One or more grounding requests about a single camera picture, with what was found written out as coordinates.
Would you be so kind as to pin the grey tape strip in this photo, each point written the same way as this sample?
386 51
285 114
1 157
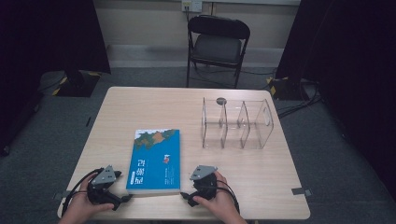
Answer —
60 195
301 191

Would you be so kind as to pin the stand base with striped tape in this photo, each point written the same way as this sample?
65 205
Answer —
286 88
81 85

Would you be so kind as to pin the clear acrylic book rack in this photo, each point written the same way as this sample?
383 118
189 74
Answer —
236 124

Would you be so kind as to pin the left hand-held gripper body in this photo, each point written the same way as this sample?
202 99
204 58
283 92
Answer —
102 189

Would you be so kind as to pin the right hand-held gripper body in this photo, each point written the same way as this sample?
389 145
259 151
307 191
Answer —
205 185

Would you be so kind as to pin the white wall socket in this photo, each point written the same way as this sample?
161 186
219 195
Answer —
191 5

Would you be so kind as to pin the small black floor object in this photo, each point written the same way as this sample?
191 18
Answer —
88 121

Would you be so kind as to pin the black curtain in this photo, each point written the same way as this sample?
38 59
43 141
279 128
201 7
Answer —
351 62
37 46

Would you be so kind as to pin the person's right hand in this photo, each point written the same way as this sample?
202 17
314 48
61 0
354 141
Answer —
222 203

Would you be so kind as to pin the black folding chair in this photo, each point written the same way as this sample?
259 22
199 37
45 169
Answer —
218 46

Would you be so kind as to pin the blue book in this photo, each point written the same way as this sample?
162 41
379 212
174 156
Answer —
155 165

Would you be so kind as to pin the grey round table grommet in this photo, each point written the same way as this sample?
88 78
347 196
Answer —
221 100

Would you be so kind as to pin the person's left hand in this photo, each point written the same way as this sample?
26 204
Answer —
81 207

